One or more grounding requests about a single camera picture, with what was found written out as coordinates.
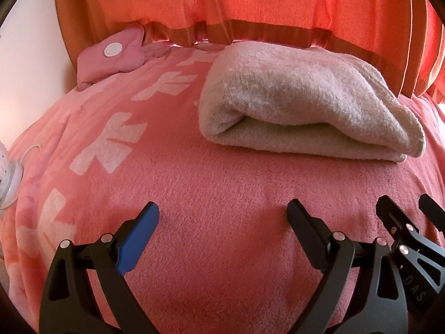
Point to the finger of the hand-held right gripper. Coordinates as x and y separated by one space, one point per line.
391 214
433 208

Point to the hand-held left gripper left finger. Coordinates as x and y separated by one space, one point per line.
137 241

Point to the pink patterned blanket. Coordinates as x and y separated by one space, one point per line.
208 188

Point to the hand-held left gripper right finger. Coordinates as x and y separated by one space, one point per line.
307 233

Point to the orange curtain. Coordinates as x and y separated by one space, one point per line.
260 0

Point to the pink pouch with white button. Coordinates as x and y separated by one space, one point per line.
125 52

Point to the cream fleece garment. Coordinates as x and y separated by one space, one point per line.
295 90

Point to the white patterned lamp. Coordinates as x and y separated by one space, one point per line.
8 177

